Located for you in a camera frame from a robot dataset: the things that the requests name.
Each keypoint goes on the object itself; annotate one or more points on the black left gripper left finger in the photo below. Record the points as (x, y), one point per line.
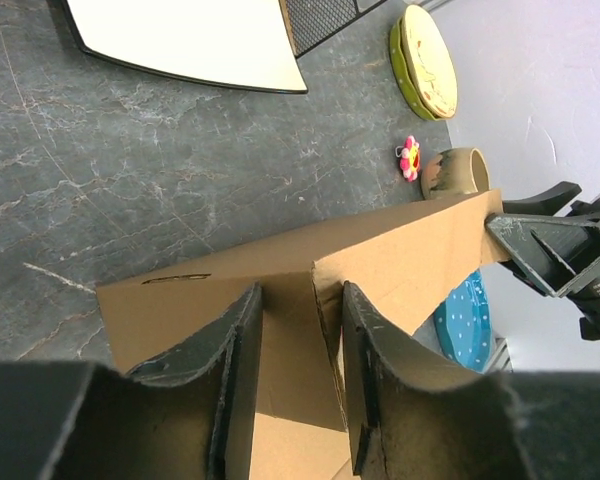
(187, 413)

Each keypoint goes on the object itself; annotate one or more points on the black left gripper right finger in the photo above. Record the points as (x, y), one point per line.
(413, 414)

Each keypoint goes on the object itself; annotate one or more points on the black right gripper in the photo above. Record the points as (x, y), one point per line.
(560, 256)

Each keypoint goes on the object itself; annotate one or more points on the brown cardboard box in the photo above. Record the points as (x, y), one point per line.
(406, 259)

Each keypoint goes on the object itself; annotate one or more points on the blue dotted plate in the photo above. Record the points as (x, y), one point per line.
(463, 324)

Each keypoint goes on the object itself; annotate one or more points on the beige ceramic mug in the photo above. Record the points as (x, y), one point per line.
(457, 171)

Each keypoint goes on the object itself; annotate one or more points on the pink flower toy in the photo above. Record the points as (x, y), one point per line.
(409, 158)

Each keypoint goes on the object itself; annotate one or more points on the floral beige plate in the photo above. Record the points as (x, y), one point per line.
(422, 65)

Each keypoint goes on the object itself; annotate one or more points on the white tray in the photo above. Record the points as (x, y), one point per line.
(237, 44)

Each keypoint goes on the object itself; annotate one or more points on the white cable duct rail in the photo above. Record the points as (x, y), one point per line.
(499, 359)

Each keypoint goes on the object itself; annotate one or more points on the black wire wooden shelf rack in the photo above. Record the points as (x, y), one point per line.
(309, 23)

